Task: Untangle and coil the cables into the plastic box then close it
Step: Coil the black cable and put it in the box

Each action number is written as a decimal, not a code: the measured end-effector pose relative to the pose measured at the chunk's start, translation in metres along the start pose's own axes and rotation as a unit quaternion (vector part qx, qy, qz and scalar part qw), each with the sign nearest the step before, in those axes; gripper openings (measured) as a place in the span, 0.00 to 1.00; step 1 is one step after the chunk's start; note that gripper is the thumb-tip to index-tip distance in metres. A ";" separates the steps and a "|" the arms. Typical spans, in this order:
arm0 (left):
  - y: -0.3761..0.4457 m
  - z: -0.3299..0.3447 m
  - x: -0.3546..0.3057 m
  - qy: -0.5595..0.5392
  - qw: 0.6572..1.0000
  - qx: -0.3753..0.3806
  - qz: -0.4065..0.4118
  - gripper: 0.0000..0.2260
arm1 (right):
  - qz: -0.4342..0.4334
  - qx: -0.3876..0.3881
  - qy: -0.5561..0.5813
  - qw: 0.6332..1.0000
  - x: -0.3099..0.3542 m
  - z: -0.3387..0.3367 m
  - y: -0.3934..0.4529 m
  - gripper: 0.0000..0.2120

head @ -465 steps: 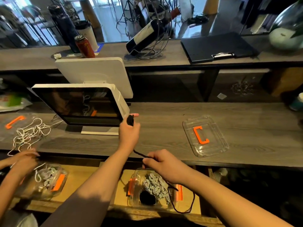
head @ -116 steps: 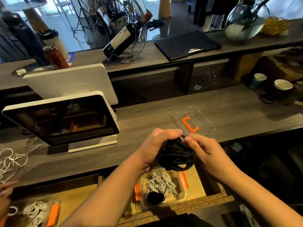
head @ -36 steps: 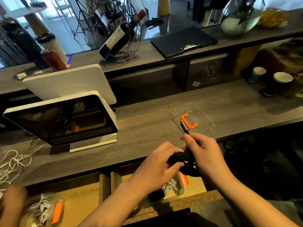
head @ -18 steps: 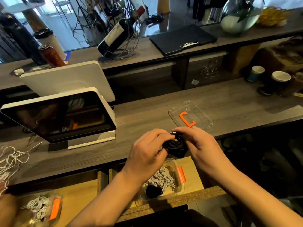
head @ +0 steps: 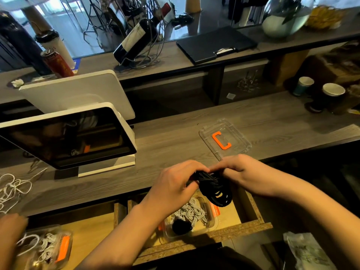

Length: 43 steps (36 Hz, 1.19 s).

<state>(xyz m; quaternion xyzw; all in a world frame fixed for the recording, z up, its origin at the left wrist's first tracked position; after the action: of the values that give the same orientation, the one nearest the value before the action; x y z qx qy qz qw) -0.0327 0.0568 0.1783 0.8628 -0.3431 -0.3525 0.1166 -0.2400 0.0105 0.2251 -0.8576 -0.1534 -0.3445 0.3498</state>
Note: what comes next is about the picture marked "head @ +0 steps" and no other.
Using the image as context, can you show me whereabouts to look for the clear plastic bag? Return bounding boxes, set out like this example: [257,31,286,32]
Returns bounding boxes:
[283,232,338,270]

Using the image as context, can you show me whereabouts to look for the yellow woven basket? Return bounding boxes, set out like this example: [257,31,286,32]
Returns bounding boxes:
[305,5,346,30]

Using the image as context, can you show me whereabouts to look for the person's right forearm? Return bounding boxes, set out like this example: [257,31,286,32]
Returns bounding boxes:
[264,166,360,270]

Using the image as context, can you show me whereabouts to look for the cardboard tube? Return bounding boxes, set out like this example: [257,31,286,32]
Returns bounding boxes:
[185,0,202,14]

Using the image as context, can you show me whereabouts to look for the bundle of white cables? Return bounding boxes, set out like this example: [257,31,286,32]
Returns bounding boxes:
[173,197,209,226]

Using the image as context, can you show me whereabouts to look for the white customer display screen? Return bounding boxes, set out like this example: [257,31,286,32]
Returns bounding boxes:
[19,70,136,121]

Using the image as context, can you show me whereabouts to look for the black clipboard folder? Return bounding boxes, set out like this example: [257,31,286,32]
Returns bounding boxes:
[176,26,258,65]

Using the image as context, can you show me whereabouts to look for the person's left forearm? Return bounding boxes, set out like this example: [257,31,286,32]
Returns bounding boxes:
[75,203,167,270]

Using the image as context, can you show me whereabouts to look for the white cup with black lid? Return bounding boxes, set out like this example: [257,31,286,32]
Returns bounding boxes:
[35,30,75,69]

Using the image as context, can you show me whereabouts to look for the teal paper cup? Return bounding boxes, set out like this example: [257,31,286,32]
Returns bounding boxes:
[293,76,315,97]

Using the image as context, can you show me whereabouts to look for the clear box with orange latch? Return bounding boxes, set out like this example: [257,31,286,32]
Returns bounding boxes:
[13,225,74,270]

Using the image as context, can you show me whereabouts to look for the person's right hand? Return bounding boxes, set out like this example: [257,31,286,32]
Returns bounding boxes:
[209,154,272,195]

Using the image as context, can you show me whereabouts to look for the wire wine bottle holder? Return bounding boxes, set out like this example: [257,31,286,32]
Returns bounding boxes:
[119,0,166,70]

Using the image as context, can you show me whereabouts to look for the metal scissors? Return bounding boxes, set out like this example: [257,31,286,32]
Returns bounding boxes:
[28,159,48,183]

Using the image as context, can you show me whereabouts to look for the clear drinking glasses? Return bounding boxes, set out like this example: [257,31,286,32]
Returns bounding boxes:
[237,71,262,93]

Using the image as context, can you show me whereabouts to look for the loose white cables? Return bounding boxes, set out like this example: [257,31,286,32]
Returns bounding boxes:
[0,173,33,215]

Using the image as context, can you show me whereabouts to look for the person's left hand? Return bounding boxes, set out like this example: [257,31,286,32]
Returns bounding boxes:
[142,160,210,222]

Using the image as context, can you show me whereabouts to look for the wooden drawer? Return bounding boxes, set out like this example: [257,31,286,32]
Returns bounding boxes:
[113,186,274,266]

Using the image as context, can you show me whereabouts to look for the clear box with white cables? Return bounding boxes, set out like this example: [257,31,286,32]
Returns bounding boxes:
[159,194,221,242]

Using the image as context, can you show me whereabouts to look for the black round item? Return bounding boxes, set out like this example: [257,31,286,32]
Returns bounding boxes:
[172,219,193,236]

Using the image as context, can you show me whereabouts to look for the dark wine bottle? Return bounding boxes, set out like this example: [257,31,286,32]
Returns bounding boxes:
[113,2,172,65]

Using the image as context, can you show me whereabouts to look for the black paper cup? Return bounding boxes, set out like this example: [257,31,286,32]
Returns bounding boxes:
[309,83,346,113]

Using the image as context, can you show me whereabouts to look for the red drink can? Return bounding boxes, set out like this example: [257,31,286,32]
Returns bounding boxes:
[40,48,75,79]

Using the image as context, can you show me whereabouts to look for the white point-of-sale terminal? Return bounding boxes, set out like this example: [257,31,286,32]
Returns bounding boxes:
[0,102,138,178]

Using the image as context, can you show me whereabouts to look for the black cable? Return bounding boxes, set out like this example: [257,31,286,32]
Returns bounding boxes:
[189,170,233,208]

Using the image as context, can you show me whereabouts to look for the round glass vase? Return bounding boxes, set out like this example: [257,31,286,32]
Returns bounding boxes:
[262,0,315,39]

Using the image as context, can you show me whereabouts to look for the clear plastic lid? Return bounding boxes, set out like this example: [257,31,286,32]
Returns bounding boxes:
[199,118,252,161]

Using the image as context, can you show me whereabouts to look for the brown paper bag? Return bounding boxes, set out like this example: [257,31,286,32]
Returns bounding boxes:
[302,40,360,87]

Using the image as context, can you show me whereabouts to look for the orange clip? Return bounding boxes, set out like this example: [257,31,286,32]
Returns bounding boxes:
[212,131,232,150]

